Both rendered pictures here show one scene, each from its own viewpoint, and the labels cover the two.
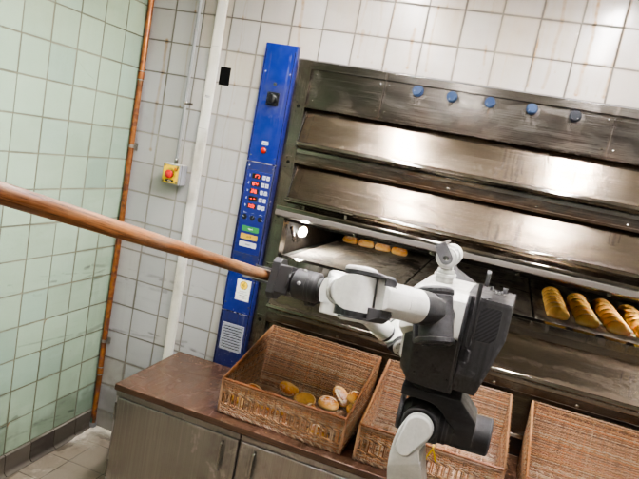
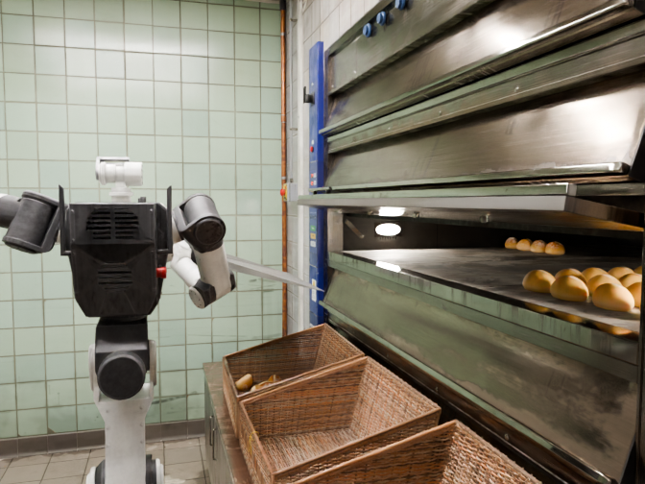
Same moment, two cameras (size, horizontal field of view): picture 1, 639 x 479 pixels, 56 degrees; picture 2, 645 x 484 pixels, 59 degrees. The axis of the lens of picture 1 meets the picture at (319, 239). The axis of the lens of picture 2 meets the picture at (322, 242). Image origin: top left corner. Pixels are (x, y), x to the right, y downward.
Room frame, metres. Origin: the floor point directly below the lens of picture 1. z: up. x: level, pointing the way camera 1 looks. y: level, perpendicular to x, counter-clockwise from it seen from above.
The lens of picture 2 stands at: (1.36, -2.04, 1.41)
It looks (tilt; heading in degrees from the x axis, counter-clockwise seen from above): 4 degrees down; 57
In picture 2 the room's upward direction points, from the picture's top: straight up
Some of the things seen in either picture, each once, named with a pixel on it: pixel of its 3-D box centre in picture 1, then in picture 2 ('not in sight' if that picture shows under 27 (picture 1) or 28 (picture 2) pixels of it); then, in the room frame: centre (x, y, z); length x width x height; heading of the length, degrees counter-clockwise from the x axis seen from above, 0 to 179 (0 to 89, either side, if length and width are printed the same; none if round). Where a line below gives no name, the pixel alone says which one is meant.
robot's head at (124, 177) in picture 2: (449, 259); (123, 178); (1.76, -0.39, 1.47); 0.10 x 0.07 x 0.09; 161
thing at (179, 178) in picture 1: (174, 174); (291, 192); (2.95, 0.77, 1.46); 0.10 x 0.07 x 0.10; 73
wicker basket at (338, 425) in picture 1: (302, 382); (287, 373); (2.47, -0.05, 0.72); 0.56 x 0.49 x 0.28; 72
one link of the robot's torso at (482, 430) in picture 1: (445, 414); (123, 351); (1.73, -0.48, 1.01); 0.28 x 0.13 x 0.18; 75
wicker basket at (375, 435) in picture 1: (436, 425); (328, 427); (2.30, -0.61, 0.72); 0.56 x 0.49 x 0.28; 74
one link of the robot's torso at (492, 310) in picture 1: (454, 330); (120, 252); (1.73, -0.45, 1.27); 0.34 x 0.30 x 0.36; 161
